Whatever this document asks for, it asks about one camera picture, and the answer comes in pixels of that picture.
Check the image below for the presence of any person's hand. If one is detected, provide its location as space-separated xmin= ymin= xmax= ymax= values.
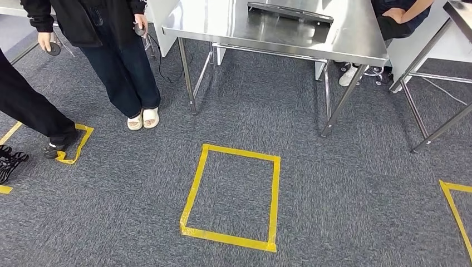
xmin=382 ymin=7 xmax=407 ymax=25
xmin=37 ymin=32 xmax=53 ymax=53
xmin=133 ymin=13 xmax=149 ymax=38

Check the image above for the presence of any black license plate frame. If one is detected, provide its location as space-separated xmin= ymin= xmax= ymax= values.
xmin=247 ymin=2 xmax=335 ymax=24

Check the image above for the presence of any stainless steel workbench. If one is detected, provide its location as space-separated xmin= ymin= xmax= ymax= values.
xmin=161 ymin=0 xmax=390 ymax=138

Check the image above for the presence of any person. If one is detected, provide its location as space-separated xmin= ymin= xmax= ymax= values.
xmin=0 ymin=48 xmax=80 ymax=160
xmin=20 ymin=0 xmax=162 ymax=131
xmin=338 ymin=0 xmax=434 ymax=87

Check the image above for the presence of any white top table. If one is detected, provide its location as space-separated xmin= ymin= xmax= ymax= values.
xmin=387 ymin=0 xmax=472 ymax=154

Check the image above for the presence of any chrome office chair base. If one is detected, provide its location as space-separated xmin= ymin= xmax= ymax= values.
xmin=341 ymin=62 xmax=394 ymax=87

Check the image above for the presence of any yellow floor tape square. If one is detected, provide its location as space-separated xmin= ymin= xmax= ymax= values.
xmin=180 ymin=144 xmax=282 ymax=254
xmin=55 ymin=123 xmax=95 ymax=165
xmin=439 ymin=180 xmax=472 ymax=263

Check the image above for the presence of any grey controller cable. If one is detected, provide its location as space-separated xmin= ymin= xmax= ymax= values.
xmin=51 ymin=31 xmax=76 ymax=58

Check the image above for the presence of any black controller cable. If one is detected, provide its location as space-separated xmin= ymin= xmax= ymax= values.
xmin=146 ymin=33 xmax=174 ymax=84

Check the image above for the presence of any white floor cable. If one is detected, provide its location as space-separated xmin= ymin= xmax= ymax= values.
xmin=422 ymin=77 xmax=469 ymax=106

